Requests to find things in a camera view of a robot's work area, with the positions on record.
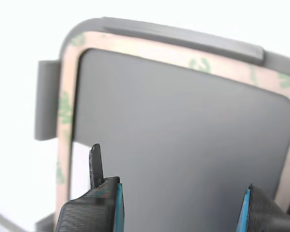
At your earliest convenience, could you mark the rectangular frame with tan liner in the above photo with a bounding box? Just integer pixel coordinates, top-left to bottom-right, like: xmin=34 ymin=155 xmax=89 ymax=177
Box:
xmin=55 ymin=30 xmax=290 ymax=218

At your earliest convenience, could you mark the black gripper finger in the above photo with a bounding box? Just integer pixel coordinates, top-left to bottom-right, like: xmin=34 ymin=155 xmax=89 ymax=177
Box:
xmin=235 ymin=183 xmax=290 ymax=232
xmin=54 ymin=144 xmax=125 ymax=232

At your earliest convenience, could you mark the grey holder with black legs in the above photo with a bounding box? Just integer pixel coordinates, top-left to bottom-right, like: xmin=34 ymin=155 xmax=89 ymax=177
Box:
xmin=33 ymin=16 xmax=290 ymax=232

